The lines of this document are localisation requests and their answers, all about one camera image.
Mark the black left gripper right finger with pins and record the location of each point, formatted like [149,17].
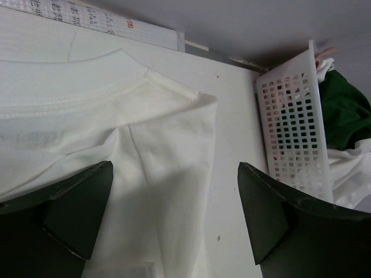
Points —
[293,234]

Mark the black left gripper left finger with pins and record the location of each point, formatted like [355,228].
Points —
[51,232]

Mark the cream white t shirt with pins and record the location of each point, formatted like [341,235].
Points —
[350,173]

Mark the white plastic laundry basket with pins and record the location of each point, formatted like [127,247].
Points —
[309,176]

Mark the dark green t shirt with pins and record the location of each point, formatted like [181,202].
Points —
[294,115]

